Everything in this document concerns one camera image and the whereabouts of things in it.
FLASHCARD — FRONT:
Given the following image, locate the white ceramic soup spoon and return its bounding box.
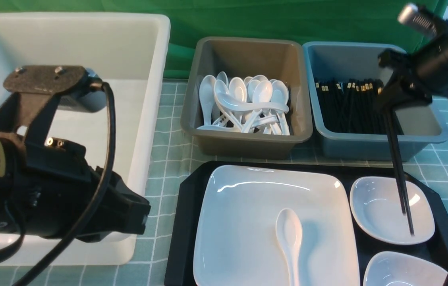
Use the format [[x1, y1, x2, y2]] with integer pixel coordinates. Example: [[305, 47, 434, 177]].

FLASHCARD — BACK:
[[275, 208, 303, 286]]

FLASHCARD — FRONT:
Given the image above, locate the white small dish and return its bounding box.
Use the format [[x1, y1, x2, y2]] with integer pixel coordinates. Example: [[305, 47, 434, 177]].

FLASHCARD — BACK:
[[363, 251, 447, 286], [350, 177, 435, 245]]

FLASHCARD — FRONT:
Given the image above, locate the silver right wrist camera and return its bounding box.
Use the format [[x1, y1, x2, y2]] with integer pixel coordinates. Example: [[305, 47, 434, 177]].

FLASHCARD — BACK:
[[397, 2, 448, 39]]

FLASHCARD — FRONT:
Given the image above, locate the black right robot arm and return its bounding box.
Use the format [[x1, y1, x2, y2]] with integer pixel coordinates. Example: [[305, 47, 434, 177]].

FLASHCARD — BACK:
[[374, 21, 448, 112]]

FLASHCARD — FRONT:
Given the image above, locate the blue plastic chopstick bin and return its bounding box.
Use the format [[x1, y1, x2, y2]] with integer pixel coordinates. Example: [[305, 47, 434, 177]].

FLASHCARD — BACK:
[[303, 41, 448, 161]]

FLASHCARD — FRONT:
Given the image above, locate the large white square plate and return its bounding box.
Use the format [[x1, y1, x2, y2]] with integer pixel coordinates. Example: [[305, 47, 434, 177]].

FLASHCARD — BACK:
[[193, 165, 361, 286]]

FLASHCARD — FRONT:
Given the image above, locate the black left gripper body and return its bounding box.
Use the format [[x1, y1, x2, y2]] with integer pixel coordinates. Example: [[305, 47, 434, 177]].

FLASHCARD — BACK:
[[0, 138, 151, 243]]

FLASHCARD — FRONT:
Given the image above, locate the grey plastic spoon bin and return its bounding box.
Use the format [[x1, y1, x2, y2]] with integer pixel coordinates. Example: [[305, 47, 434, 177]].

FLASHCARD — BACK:
[[180, 37, 313, 160]]

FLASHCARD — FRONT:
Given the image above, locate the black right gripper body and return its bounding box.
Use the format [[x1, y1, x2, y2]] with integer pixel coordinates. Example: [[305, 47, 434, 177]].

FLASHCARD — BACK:
[[374, 48, 448, 113]]

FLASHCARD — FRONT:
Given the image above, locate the teal checkered tablecloth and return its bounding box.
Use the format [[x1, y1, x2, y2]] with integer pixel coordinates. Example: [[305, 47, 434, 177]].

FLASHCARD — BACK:
[[31, 80, 448, 286]]

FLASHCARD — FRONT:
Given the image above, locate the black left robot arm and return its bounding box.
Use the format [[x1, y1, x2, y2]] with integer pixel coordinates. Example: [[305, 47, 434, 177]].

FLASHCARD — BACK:
[[0, 137, 151, 243]]

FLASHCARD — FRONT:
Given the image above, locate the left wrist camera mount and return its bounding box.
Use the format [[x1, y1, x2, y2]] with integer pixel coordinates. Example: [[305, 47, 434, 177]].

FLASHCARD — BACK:
[[0, 65, 115, 148]]

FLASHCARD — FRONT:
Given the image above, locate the green backdrop cloth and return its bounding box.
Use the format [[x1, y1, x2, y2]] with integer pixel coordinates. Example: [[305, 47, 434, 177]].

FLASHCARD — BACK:
[[0, 0, 429, 78]]

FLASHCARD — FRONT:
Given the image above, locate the pile of white spoons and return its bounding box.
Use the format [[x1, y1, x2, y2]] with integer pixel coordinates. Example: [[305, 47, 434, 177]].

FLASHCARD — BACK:
[[198, 71, 291, 135]]

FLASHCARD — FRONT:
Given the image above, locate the black plastic serving tray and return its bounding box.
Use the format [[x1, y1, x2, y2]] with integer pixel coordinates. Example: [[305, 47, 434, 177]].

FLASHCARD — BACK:
[[164, 161, 448, 286]]

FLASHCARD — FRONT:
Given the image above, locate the pile of black chopsticks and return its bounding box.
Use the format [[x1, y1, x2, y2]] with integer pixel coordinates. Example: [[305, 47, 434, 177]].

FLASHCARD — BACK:
[[314, 78, 386, 135]]

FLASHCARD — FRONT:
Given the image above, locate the large white plastic tub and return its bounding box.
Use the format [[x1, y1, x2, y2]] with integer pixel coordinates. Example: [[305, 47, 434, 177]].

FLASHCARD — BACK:
[[0, 12, 171, 266]]

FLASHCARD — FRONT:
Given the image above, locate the black chopstick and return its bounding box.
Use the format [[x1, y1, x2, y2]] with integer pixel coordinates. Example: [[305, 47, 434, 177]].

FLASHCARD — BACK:
[[384, 110, 414, 236], [384, 109, 407, 215]]

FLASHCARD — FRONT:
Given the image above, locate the black left camera cable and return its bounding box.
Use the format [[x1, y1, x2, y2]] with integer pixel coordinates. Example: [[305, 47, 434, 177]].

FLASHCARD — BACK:
[[0, 81, 116, 286]]

